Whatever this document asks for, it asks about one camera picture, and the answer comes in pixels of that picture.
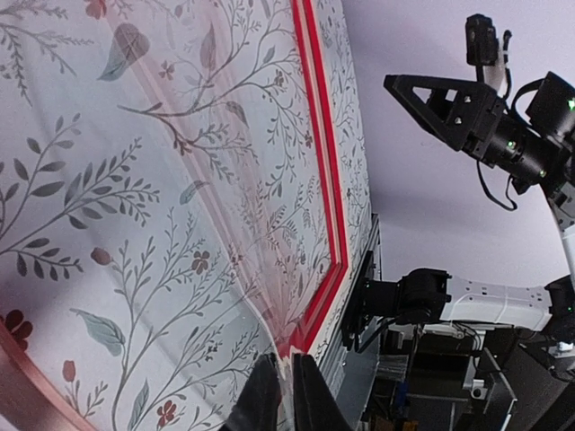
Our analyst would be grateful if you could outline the floral patterned table mat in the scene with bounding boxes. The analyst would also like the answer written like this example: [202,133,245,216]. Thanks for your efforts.
[0,0,374,431]

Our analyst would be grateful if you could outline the aluminium front rail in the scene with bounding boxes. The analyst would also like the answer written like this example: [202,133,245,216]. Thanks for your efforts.
[320,214,381,429]

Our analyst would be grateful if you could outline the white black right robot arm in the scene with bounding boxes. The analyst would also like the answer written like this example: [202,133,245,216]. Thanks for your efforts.
[376,73,574,343]

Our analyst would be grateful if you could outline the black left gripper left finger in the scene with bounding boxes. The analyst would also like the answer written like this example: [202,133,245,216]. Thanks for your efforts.
[222,353,281,431]

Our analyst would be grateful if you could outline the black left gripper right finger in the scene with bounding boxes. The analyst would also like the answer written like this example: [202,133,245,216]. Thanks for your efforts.
[293,354,352,431]

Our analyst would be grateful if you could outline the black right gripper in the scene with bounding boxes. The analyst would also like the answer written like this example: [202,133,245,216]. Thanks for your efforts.
[384,75,571,191]

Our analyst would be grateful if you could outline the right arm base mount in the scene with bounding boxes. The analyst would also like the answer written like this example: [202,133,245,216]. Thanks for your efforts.
[341,251,401,354]

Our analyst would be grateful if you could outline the red wooden picture frame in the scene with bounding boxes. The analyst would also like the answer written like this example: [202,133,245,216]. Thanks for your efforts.
[0,0,349,431]

